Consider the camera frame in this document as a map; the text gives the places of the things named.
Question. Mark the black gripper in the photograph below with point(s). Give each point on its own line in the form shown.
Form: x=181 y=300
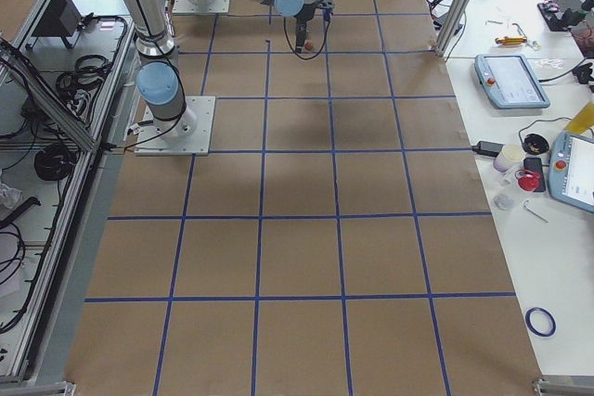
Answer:
x=303 y=21

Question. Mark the gold wrapped candy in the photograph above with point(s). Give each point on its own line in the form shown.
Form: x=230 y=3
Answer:
x=510 y=40

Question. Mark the blue teach pendant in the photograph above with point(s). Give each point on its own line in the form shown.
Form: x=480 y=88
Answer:
x=509 y=82
x=571 y=170

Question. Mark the black power adapter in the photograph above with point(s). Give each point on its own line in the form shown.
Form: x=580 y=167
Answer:
x=487 y=148

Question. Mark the white paper cup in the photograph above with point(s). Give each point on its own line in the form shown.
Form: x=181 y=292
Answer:
x=509 y=156

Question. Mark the red round object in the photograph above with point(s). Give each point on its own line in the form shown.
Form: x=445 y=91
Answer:
x=528 y=181

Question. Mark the blue tape roll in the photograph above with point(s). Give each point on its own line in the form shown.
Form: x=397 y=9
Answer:
x=540 y=322

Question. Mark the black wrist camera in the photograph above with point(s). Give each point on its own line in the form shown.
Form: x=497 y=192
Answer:
x=326 y=7

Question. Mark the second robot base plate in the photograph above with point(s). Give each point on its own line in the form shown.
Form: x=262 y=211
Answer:
x=200 y=7

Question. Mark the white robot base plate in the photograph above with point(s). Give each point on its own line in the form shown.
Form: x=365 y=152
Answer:
x=191 y=136

